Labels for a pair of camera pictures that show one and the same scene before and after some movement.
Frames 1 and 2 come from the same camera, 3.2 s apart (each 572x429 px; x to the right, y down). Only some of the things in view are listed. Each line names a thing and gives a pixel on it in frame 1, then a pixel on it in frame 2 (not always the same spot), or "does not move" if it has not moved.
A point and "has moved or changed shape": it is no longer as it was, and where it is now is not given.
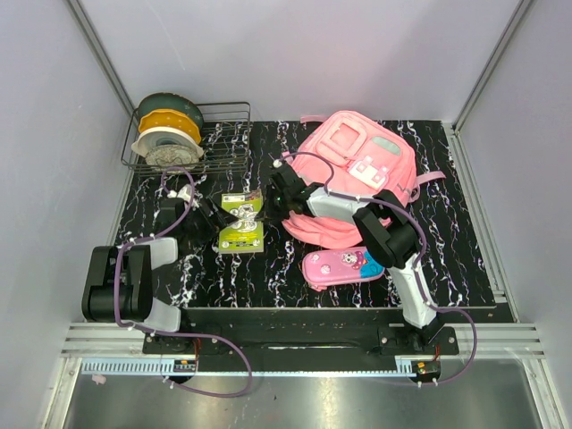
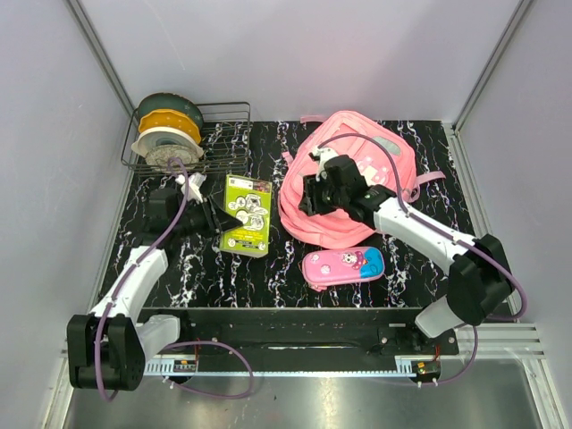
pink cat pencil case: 322,268 does not move
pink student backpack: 355,157 does not move
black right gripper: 267,214 -> 310,203
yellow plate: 169,118 does not move
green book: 247,233 has moved or changed shape
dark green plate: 172,102 does not move
